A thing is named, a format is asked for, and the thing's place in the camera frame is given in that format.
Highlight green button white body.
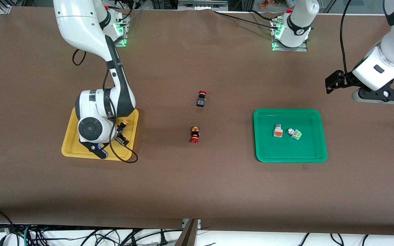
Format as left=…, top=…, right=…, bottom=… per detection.
left=287, top=127, right=303, bottom=141

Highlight yellow plastic tray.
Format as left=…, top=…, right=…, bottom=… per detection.
left=61, top=107, right=139, bottom=161

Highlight red button orange topped body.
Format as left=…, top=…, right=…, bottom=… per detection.
left=189, top=126, right=201, bottom=144

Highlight green plastic tray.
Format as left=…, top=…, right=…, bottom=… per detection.
left=253, top=109, right=328, bottom=163

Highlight red button black body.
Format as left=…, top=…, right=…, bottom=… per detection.
left=196, top=90, right=208, bottom=108

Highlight brown table cover cloth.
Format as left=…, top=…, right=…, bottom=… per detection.
left=0, top=6, right=394, bottom=236

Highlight wooden beam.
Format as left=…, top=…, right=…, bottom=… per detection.
left=175, top=219, right=199, bottom=246

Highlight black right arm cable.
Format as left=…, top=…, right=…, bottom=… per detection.
left=72, top=48, right=139, bottom=164

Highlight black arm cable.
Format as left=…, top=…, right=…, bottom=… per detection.
left=340, top=0, right=353, bottom=77
left=72, top=48, right=139, bottom=164

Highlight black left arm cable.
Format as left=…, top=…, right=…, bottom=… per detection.
left=340, top=0, right=353, bottom=77

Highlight black cable across table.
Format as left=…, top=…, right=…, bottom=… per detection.
left=212, top=10, right=278, bottom=29

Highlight grey metal rail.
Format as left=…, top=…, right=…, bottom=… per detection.
left=178, top=0, right=229, bottom=10

